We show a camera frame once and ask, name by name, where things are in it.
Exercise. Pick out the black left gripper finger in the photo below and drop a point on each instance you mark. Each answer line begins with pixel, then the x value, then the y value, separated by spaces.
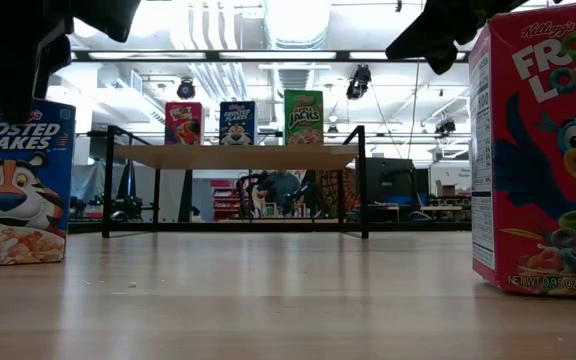
pixel 10 90
pixel 50 65

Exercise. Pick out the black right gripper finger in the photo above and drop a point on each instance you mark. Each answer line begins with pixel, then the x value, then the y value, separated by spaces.
pixel 443 57
pixel 423 35

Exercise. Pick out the Frosted Flakes cereal box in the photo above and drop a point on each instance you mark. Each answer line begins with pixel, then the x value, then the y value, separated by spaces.
pixel 18 190
pixel 238 127

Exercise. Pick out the Apple Jacks cereal box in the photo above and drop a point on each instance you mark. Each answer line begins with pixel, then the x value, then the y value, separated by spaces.
pixel 304 120

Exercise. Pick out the Froot Loops cereal box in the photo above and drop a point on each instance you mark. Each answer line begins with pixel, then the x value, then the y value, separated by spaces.
pixel 543 175
pixel 184 125

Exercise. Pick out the black ceiling spotlight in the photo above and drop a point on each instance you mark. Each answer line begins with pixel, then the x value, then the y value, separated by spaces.
pixel 445 127
pixel 186 90
pixel 358 80

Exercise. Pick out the white sign board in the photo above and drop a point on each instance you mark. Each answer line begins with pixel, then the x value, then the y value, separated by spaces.
pixel 450 172

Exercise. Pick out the grey tarp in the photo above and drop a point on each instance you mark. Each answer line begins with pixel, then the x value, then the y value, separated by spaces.
pixel 88 180

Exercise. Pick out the black cabinet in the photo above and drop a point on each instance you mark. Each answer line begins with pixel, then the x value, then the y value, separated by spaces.
pixel 390 175

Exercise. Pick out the cardboard box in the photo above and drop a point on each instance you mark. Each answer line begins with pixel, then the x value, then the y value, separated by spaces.
pixel 445 189

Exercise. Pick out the light wooden desk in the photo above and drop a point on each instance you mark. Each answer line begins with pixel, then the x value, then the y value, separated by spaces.
pixel 440 208

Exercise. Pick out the orange patterned cloth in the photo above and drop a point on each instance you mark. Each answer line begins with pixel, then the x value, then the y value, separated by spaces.
pixel 350 192

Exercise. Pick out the person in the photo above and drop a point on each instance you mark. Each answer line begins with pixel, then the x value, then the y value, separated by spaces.
pixel 283 187

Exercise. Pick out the red shelving unit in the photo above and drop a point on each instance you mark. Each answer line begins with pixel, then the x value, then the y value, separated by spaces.
pixel 228 200

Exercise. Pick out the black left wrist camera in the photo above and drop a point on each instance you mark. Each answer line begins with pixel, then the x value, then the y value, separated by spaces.
pixel 108 15

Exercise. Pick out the wooden shelf with black frame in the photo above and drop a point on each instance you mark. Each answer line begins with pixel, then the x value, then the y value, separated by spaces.
pixel 238 156

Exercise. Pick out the black table edge rail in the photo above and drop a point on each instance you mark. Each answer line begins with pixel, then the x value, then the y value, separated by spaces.
pixel 218 227

